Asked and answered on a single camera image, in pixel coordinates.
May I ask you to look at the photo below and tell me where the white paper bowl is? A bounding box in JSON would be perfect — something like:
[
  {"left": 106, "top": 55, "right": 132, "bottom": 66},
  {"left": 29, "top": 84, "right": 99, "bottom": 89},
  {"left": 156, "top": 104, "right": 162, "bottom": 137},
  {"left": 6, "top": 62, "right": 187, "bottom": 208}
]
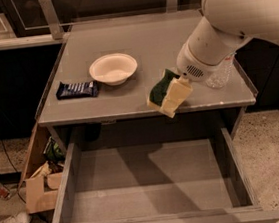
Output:
[{"left": 89, "top": 53, "right": 137, "bottom": 86}]

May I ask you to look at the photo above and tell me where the grey counter cabinet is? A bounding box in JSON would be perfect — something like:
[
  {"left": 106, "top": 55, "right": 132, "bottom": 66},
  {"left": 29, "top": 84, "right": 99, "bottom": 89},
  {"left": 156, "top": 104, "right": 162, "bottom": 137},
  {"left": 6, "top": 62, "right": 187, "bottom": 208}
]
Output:
[{"left": 24, "top": 2, "right": 263, "bottom": 156}]

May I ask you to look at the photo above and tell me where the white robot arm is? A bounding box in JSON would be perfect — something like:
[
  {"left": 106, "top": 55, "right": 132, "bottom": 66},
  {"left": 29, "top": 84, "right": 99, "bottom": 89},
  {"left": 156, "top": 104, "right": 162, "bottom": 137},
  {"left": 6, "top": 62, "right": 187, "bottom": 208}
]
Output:
[{"left": 160, "top": 0, "right": 279, "bottom": 117}]

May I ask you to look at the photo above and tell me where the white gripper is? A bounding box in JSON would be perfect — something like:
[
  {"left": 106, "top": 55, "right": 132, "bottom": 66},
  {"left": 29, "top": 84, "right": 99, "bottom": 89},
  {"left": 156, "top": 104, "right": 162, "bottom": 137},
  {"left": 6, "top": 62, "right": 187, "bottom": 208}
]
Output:
[{"left": 161, "top": 18, "right": 251, "bottom": 118}]

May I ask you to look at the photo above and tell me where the dark blue snack bar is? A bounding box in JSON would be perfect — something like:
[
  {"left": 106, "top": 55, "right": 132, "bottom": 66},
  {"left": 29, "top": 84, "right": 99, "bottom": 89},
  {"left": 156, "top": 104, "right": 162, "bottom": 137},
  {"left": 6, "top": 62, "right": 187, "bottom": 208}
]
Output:
[{"left": 56, "top": 80, "right": 99, "bottom": 99}]

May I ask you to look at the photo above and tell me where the green and yellow sponge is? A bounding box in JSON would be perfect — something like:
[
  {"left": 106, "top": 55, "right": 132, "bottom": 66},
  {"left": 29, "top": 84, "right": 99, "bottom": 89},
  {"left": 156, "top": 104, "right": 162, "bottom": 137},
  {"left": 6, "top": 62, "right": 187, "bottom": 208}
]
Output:
[{"left": 147, "top": 69, "right": 180, "bottom": 111}]

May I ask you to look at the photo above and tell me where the clear plastic water bottle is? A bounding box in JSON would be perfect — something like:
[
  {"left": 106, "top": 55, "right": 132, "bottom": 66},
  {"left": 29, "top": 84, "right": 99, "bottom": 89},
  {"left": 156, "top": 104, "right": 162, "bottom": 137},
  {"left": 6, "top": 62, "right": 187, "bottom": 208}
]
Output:
[{"left": 206, "top": 52, "right": 235, "bottom": 89}]

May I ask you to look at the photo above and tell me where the metal railing frame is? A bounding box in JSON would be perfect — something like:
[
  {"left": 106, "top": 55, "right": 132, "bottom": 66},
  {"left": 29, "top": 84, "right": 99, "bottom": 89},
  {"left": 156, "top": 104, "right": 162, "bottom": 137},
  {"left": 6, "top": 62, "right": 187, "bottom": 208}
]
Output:
[{"left": 0, "top": 0, "right": 201, "bottom": 50}]

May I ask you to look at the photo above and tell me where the black floor cable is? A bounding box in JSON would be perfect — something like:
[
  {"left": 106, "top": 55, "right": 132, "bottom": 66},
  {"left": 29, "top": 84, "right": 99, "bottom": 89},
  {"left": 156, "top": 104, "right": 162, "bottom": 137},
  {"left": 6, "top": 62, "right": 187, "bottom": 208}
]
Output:
[{"left": 0, "top": 137, "right": 27, "bottom": 205}]

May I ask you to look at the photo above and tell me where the brown cardboard box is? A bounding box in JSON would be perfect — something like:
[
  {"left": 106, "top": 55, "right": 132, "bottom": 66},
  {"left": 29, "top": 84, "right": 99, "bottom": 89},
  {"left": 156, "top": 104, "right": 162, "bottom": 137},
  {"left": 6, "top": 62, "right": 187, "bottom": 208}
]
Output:
[{"left": 18, "top": 123, "right": 61, "bottom": 214}]

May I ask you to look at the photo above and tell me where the open grey top drawer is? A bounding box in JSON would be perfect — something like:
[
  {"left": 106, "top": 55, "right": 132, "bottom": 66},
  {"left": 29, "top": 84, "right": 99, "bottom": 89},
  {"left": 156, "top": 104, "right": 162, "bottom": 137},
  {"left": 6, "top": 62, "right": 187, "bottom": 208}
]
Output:
[{"left": 52, "top": 129, "right": 279, "bottom": 223}]

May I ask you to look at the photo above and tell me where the green snack bag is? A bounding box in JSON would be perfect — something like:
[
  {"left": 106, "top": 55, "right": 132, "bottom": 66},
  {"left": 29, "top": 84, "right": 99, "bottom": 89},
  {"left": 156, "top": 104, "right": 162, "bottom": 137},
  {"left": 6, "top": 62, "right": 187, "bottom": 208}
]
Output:
[{"left": 43, "top": 137, "right": 65, "bottom": 162}]

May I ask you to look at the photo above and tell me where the small bottle on floor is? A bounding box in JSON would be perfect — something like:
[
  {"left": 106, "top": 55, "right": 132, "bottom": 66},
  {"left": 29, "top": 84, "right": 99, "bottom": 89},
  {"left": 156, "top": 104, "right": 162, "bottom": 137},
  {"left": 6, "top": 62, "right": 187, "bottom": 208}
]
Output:
[{"left": 0, "top": 183, "right": 11, "bottom": 200}]

